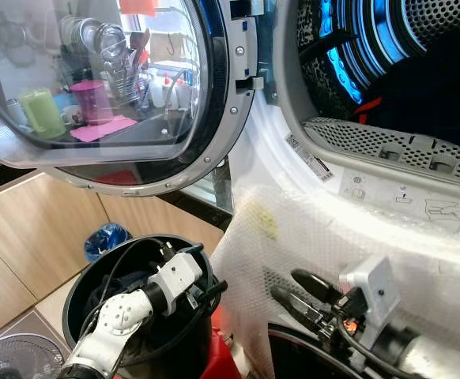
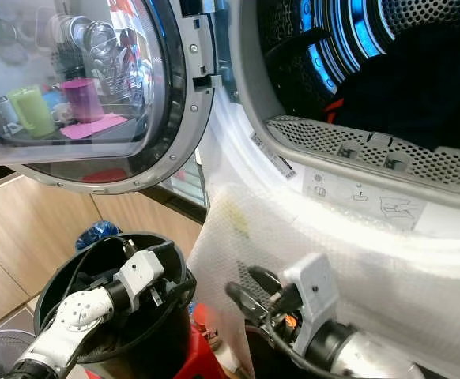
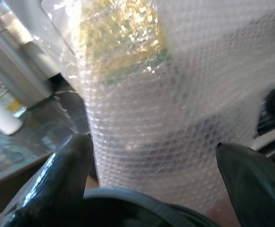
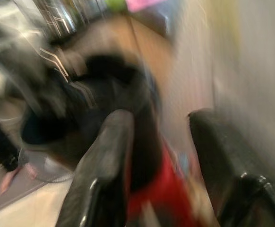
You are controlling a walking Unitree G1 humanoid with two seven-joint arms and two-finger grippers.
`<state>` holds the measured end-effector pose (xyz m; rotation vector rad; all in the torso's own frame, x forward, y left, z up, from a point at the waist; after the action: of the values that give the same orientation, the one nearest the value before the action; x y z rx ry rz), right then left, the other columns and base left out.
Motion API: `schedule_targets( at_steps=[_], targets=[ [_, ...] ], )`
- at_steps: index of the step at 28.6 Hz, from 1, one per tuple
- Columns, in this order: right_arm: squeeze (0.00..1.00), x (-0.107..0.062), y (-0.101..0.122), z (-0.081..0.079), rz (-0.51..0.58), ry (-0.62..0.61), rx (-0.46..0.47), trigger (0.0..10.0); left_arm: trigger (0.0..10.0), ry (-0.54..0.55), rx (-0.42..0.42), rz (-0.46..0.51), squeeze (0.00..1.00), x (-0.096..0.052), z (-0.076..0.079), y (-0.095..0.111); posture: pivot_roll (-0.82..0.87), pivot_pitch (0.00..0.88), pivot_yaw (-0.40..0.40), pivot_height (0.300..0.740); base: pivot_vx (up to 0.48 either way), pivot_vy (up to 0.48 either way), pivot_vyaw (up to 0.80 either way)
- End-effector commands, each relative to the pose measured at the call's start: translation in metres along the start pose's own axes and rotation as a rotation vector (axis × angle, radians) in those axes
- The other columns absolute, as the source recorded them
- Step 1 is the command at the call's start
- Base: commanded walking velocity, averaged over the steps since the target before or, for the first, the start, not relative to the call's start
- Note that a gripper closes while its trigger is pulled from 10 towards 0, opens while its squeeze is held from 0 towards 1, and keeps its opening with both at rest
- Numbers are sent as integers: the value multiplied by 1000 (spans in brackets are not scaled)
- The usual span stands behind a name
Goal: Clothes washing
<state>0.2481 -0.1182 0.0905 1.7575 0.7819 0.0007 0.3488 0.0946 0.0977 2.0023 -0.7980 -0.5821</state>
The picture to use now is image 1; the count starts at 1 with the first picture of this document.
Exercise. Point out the round glass washer door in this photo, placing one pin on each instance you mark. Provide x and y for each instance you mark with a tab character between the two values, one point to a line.
214	118

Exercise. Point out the wooden cabinet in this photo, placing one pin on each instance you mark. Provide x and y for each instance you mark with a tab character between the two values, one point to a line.
40	229

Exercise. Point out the grey floor fan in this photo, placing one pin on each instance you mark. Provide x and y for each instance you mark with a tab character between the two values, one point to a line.
16	359

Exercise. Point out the blue plastic bag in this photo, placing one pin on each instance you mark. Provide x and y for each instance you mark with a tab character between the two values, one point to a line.
107	241

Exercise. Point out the black round laundry bucket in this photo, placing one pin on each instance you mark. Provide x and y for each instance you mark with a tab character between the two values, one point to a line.
80	300

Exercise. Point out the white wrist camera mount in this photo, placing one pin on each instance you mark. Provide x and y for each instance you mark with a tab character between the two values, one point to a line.
175	272
376	284

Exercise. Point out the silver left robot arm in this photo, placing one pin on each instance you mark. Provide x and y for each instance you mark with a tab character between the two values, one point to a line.
119	316

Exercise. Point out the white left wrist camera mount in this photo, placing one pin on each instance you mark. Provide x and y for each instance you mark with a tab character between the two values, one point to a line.
175	272

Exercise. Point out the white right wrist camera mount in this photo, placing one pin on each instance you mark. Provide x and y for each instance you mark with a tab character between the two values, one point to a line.
376	284

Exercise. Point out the white label sticker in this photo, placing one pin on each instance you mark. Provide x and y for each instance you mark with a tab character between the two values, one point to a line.
309	158

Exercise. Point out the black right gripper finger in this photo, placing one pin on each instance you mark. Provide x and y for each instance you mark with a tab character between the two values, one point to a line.
293	304
313	283

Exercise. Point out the dark clothes in drum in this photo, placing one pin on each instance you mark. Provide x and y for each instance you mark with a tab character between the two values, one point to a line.
427	95

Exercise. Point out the green plastic jug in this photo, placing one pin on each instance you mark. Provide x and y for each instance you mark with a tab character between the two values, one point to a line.
42	113

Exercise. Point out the pink plastic jug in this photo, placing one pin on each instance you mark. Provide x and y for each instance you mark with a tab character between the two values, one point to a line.
92	101

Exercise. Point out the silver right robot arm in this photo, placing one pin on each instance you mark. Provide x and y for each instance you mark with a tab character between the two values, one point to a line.
435	355

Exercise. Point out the red plastic stool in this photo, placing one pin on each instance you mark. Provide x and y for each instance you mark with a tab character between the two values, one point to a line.
222	355

